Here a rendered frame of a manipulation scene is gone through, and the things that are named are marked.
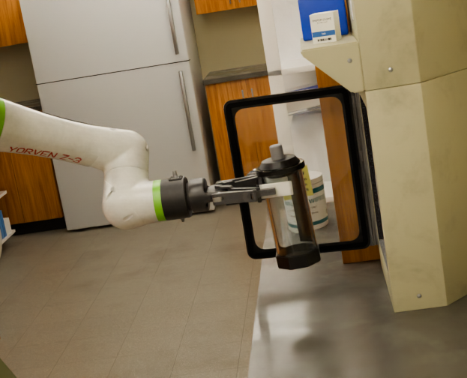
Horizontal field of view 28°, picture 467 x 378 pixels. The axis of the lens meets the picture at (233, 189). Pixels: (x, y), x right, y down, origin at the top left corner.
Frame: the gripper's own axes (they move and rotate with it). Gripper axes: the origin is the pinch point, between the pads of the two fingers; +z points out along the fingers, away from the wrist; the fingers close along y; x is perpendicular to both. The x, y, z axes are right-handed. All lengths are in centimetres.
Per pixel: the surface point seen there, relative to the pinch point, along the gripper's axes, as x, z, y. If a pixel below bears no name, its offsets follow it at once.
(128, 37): -15, -115, 475
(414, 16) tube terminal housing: -32.5, 31.1, -13.1
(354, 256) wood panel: 26.0, 14.3, 23.6
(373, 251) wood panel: 25.4, 19.1, 23.6
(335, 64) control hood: -25.5, 14.6, -13.5
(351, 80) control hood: -21.9, 17.4, -13.5
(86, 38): -19, -145, 475
